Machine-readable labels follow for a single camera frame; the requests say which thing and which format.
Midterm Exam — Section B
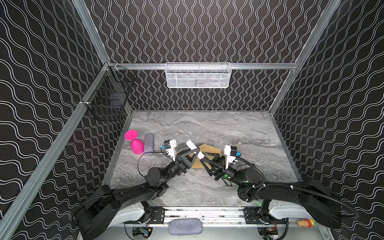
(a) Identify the brown manila envelope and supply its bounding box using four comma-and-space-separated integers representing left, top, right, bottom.
192, 144, 222, 169

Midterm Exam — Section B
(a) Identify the white glue stick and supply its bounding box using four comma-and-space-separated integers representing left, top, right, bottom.
186, 140, 205, 160

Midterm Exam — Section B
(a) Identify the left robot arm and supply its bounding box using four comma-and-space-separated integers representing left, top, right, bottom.
72, 148, 200, 240

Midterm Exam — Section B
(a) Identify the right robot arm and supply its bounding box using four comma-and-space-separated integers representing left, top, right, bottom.
200, 156, 360, 229

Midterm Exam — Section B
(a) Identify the magenta plastic goblet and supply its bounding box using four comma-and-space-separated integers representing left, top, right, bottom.
125, 130, 144, 155

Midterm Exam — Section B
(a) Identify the grey fabric pouch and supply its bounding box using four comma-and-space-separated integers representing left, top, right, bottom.
169, 219, 203, 236

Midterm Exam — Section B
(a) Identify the toy ice cream cone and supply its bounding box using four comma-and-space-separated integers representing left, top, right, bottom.
297, 219, 316, 228

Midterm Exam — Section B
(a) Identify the aluminium back crossbar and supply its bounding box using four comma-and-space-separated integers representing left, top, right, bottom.
110, 62, 298, 71

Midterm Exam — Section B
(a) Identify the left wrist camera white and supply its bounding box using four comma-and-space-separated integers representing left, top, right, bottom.
162, 139, 177, 162

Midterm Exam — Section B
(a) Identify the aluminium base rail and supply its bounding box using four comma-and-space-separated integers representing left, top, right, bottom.
143, 205, 326, 226

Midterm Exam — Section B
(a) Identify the white wire basket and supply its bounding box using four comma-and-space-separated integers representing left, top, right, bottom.
165, 67, 232, 89

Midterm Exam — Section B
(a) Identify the black wire basket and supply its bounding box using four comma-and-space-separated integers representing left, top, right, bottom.
85, 65, 137, 122

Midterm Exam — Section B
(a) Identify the aluminium left side rail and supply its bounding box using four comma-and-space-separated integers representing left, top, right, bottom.
1, 62, 110, 240

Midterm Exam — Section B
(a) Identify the aluminium corner post left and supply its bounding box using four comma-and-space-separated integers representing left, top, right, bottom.
72, 0, 110, 63

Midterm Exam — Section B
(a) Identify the aluminium corner post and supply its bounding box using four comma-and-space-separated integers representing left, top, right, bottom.
72, 0, 110, 63
269, 0, 341, 116

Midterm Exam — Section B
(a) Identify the aluminium corner post right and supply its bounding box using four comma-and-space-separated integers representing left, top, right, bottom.
269, 0, 341, 116

